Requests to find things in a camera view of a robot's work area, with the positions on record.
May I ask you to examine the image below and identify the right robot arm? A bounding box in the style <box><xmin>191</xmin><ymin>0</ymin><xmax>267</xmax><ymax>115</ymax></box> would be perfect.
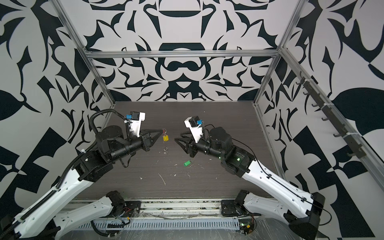
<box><xmin>175</xmin><ymin>127</ymin><xmax>326</xmax><ymax>240</ymax></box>

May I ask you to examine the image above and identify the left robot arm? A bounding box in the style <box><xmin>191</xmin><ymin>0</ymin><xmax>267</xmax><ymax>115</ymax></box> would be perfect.
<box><xmin>1</xmin><ymin>126</ymin><xmax>163</xmax><ymax>240</ymax></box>

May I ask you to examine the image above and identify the small circuit board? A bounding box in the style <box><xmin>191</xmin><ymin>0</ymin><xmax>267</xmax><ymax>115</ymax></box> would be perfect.
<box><xmin>239</xmin><ymin>218</ymin><xmax>257</xmax><ymax>235</ymax></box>

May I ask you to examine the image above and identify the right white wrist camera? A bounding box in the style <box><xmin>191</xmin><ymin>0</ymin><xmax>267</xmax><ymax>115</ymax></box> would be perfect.
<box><xmin>184</xmin><ymin>116</ymin><xmax>204</xmax><ymax>144</ymax></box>

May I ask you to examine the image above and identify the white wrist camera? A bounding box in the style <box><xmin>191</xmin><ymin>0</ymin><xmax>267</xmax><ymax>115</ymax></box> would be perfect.
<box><xmin>184</xmin><ymin>116</ymin><xmax>204</xmax><ymax>144</ymax></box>
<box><xmin>124</xmin><ymin>112</ymin><xmax>146</xmax><ymax>139</ymax></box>

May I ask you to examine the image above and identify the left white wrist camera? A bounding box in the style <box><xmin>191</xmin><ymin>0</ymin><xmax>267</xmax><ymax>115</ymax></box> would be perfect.
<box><xmin>124</xmin><ymin>112</ymin><xmax>146</xmax><ymax>139</ymax></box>

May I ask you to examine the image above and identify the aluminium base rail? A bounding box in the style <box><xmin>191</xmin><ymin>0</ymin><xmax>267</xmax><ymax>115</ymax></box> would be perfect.
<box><xmin>59</xmin><ymin>197</ymin><xmax>301</xmax><ymax>220</ymax></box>

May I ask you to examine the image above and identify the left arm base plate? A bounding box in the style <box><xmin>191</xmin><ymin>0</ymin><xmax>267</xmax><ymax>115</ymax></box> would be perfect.
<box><xmin>118</xmin><ymin>201</ymin><xmax>142</xmax><ymax>217</ymax></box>

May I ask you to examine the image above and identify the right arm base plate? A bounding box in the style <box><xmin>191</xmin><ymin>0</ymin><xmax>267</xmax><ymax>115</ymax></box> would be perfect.
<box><xmin>221</xmin><ymin>200</ymin><xmax>248</xmax><ymax>217</ymax></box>

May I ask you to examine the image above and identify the white slotted cable duct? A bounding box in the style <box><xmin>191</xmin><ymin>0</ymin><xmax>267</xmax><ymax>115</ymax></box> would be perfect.
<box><xmin>94</xmin><ymin>219</ymin><xmax>241</xmax><ymax>231</ymax></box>

